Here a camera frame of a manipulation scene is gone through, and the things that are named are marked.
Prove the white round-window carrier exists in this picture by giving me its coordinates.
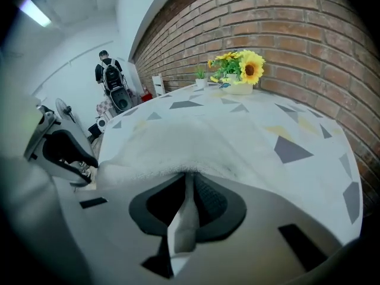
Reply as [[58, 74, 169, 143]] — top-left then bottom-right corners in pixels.
[[95, 115, 109, 134]]

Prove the ceiling light tube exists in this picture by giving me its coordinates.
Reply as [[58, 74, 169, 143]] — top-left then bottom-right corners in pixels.
[[18, 0, 53, 29]]

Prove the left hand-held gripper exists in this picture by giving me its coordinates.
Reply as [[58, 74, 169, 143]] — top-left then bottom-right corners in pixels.
[[23, 103, 99, 187]]

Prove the white cloth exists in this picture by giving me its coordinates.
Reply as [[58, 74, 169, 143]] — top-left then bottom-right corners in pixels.
[[97, 119, 240, 254]]

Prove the red fire extinguisher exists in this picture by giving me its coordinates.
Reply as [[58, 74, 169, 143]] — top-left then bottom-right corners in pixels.
[[140, 83, 154, 103]]

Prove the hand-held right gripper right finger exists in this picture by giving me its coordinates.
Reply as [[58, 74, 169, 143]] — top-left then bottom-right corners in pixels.
[[174, 172, 347, 285]]

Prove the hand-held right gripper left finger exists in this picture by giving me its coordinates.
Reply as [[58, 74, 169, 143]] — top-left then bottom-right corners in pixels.
[[58, 172, 188, 285]]

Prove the small green potted plant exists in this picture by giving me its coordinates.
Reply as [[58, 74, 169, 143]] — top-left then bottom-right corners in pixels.
[[194, 65, 209, 90]]

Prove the white wooden chair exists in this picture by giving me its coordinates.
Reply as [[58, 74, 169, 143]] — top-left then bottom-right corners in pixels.
[[151, 73, 166, 97]]

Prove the black pedestal fan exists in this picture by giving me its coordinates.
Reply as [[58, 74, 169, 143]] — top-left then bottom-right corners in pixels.
[[55, 97, 77, 125]]

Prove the sunflower bouquet in white pot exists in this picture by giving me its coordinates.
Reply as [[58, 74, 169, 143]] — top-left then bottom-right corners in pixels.
[[207, 49, 266, 96]]

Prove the triangle patterned tablecloth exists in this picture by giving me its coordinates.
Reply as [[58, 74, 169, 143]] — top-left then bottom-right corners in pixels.
[[96, 83, 363, 226]]

